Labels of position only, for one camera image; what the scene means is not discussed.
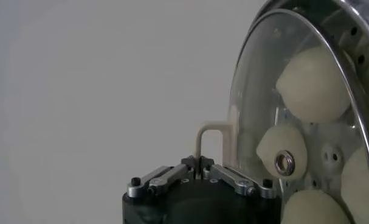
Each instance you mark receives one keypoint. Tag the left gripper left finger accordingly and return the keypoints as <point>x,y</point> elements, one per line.
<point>169,178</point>

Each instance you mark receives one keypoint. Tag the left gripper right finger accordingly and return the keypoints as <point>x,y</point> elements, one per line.
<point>233,179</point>

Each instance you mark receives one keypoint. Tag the white steamed baozi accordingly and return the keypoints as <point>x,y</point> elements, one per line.
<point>313,85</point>
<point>275,143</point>
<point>315,208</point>

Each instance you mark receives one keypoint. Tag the round glass lid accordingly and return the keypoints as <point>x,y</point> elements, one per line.
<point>211,125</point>

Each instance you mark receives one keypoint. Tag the steel perforated steamer basket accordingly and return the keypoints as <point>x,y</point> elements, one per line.
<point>357,33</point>

